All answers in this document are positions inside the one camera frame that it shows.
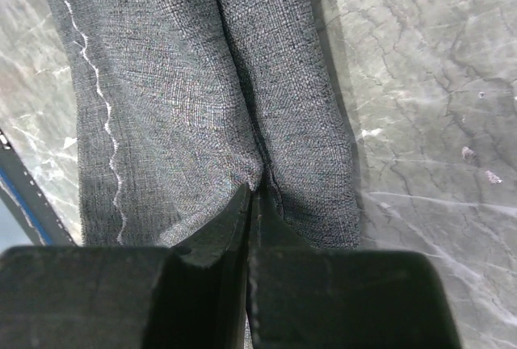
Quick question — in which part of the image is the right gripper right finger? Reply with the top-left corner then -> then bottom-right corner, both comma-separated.
247,192 -> 461,349

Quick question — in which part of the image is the grey cloth napkin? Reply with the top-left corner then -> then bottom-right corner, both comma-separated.
47,0 -> 359,248

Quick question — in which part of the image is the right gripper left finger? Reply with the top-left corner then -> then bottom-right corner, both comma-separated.
1,186 -> 252,348

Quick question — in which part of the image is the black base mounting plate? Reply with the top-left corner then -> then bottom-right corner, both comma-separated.
1,134 -> 75,246

